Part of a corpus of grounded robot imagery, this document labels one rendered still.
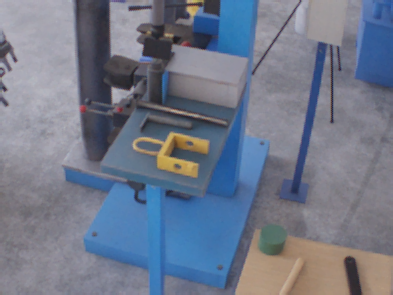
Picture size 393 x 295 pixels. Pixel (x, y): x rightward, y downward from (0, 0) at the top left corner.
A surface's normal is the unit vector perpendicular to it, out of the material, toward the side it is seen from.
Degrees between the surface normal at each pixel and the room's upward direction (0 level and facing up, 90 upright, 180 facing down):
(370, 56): 90
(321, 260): 0
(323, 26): 90
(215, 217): 0
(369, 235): 0
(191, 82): 90
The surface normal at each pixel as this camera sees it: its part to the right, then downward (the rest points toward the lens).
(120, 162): 0.04, -0.77
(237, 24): -0.29, 0.60
